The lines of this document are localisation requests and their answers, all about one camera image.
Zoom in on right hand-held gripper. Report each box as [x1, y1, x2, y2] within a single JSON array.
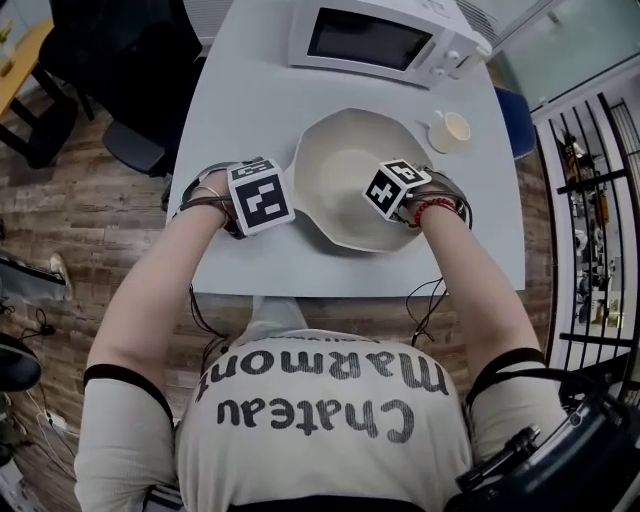
[[362, 158, 432, 221]]

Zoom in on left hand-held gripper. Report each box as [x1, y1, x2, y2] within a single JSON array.
[[223, 158, 296, 237]]

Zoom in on cream frying pan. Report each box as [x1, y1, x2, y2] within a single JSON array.
[[292, 107, 436, 253]]

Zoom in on person's right forearm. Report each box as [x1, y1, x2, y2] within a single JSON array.
[[418, 199, 546, 401]]

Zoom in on person's left forearm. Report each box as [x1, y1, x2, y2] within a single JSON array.
[[87, 199, 232, 381]]

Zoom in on cream mug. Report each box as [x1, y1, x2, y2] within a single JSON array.
[[424, 109, 472, 155]]

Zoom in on person's leg in grey trousers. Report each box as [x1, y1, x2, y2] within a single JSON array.
[[244, 294, 309, 344]]

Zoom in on blue chair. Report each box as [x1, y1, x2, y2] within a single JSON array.
[[494, 85, 537, 161]]

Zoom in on white microwave oven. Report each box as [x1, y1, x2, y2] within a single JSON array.
[[287, 0, 494, 91]]

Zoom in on black office chair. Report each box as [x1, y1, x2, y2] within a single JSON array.
[[37, 0, 209, 179]]

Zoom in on black metal railing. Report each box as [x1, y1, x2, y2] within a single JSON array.
[[532, 92, 640, 371]]

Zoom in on person's cream printed shirt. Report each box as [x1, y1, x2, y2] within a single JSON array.
[[74, 327, 566, 512]]

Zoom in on round wooden side table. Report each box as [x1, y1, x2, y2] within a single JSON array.
[[0, 17, 79, 169]]

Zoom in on white power strip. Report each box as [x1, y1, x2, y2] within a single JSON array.
[[37, 409, 69, 432]]

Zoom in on black backpack with equipment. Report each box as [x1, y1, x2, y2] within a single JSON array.
[[454, 369, 640, 512]]

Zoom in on red bead bracelet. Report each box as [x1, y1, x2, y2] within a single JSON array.
[[412, 197, 459, 226]]

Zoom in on grey wrist strap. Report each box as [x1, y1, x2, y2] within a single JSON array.
[[172, 159, 236, 221]]

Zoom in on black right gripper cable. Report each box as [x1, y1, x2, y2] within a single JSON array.
[[404, 277, 451, 347]]

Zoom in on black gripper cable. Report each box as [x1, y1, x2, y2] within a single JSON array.
[[404, 277, 451, 347], [187, 284, 231, 371]]

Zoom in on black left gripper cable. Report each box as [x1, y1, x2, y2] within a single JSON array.
[[187, 284, 231, 371]]

